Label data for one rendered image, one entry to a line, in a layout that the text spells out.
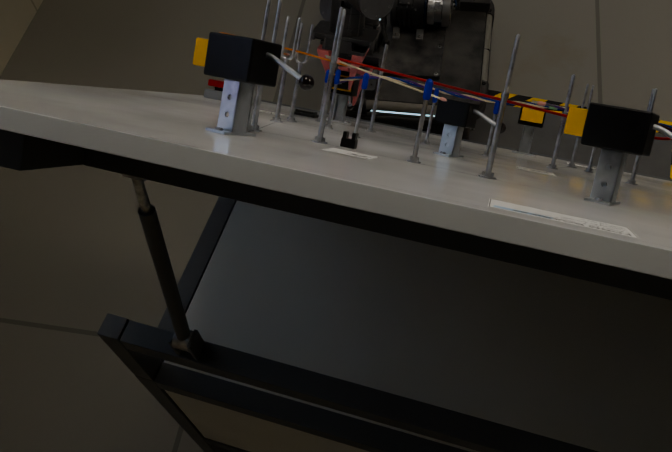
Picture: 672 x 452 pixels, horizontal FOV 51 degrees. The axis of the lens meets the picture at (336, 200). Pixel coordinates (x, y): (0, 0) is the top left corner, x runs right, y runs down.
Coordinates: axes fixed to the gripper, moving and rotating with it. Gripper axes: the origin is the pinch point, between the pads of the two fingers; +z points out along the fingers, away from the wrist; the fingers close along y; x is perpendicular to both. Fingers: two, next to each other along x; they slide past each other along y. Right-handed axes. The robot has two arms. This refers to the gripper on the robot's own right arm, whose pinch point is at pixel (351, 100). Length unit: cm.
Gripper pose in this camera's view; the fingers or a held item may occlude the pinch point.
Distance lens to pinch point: 138.0
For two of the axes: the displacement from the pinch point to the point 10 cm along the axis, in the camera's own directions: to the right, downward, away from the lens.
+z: -1.4, 9.4, 3.1
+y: 9.7, 2.0, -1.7
